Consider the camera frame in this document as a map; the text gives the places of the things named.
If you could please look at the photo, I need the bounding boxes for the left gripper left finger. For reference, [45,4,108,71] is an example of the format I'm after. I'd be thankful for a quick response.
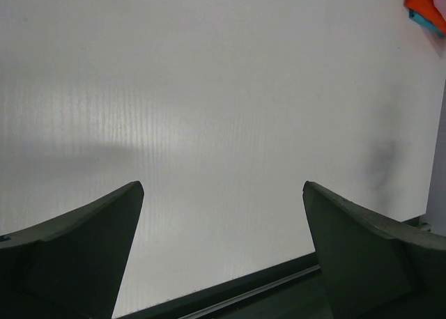
[1,181,144,318]

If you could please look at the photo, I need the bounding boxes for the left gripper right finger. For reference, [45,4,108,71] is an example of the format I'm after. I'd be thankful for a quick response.
[302,181,445,318]

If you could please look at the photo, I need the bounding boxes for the blue folded t shirt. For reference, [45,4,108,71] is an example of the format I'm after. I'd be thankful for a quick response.
[408,9,445,38]

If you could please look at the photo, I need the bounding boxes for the orange folded t shirt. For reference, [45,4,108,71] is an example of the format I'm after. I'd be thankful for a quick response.
[404,0,445,34]

